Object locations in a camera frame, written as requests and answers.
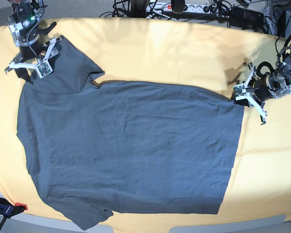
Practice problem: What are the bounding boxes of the black power adapter brick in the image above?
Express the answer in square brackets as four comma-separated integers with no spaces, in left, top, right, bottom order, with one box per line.
[231,7,264,25]

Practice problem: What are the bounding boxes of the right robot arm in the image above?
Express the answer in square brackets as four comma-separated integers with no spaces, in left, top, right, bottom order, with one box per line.
[5,0,61,83]

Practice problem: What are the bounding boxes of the white power strip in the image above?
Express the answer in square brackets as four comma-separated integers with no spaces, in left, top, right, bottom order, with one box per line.
[153,2,214,15]

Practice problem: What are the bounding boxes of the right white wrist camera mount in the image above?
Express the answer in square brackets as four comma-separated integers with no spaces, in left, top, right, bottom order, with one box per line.
[4,37,62,79]

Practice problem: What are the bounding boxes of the blue-grey T-shirt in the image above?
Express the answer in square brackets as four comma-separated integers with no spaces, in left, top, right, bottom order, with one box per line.
[17,38,244,230]

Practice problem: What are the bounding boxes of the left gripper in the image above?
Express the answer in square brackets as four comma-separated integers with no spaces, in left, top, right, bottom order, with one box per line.
[233,72,275,107]

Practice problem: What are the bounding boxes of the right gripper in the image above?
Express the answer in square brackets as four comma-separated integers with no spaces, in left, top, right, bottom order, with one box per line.
[13,33,58,84]

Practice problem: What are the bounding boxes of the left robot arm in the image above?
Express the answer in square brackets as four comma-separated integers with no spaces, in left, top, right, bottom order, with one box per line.
[231,35,291,107]

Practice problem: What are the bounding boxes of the blue bar clamp red pad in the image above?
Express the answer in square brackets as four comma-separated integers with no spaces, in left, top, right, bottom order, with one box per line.
[0,198,28,231]

